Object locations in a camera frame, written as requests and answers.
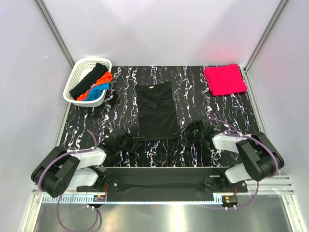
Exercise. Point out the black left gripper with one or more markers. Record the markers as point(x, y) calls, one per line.
point(132, 139)

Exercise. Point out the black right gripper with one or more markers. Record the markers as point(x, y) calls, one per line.
point(187, 130)

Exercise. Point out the black t shirt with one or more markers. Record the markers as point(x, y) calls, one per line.
point(157, 117)
point(97, 72)

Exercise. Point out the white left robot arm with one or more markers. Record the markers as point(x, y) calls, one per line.
point(63, 169)

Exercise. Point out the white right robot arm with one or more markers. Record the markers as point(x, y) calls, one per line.
point(260, 159)

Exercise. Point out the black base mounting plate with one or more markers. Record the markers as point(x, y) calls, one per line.
point(177, 174)

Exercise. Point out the blue t shirt in basket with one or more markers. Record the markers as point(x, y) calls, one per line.
point(96, 91)

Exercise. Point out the folded pink t shirt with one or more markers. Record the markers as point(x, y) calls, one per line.
point(224, 80)

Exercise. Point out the orange t shirt in basket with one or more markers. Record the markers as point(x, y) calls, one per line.
point(106, 78)

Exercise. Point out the black t shirt in basket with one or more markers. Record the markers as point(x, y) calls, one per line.
point(97, 72)

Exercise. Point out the white plastic basket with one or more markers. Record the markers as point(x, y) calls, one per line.
point(79, 71)

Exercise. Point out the right aluminium corner post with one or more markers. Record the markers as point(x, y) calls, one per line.
point(269, 28)

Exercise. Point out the aluminium corner post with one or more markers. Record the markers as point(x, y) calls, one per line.
point(269, 28)
point(55, 32)

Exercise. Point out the aluminium frame rail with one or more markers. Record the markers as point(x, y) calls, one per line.
point(270, 184)

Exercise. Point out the left aluminium corner post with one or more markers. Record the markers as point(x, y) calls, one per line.
point(55, 32)

